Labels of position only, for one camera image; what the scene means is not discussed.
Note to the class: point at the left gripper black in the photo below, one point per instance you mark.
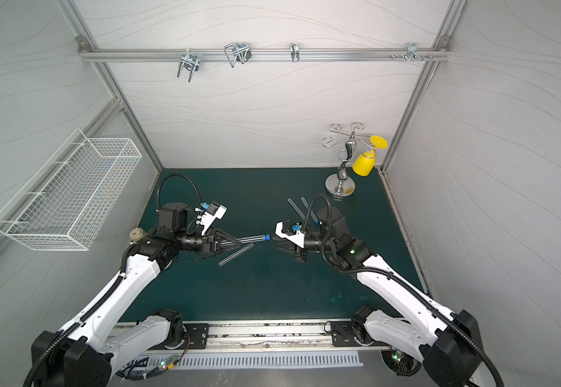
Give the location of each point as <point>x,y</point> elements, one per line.
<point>213,243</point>

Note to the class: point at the clear test tube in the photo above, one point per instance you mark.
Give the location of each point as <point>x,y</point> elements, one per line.
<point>296,208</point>
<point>311,213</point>
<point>252,239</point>
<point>235,255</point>

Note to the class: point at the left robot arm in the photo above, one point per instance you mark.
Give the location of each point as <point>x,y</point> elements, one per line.
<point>81,352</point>

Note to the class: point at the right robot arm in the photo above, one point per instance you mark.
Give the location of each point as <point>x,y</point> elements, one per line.
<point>446,344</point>

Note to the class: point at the green table mat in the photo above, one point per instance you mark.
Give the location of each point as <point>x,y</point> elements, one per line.
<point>265,283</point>

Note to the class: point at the chrome cup holder stand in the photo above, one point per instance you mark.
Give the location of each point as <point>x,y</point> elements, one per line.
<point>340,185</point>

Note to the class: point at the beige plastic bottle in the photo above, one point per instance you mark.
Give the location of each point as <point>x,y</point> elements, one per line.
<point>137,234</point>

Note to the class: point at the metal clamp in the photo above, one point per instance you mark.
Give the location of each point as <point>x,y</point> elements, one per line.
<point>294,52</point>
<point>189,64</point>
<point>238,52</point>
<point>412,55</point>

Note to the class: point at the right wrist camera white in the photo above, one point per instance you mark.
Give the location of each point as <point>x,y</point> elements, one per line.
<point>295,226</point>

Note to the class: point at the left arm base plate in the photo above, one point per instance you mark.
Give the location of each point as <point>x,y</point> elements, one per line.
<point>193,334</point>

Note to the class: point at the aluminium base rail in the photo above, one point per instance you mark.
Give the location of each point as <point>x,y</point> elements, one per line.
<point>261,335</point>

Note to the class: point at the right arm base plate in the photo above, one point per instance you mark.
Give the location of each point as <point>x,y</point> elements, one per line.
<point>346,333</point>

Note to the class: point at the white slotted cable duct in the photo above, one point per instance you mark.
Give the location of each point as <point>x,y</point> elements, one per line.
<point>270,360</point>

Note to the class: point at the white wire basket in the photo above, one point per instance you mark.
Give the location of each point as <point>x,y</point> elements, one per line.
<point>63,206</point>

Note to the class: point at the aluminium crossbar rail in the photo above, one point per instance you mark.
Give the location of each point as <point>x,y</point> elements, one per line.
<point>259,55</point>

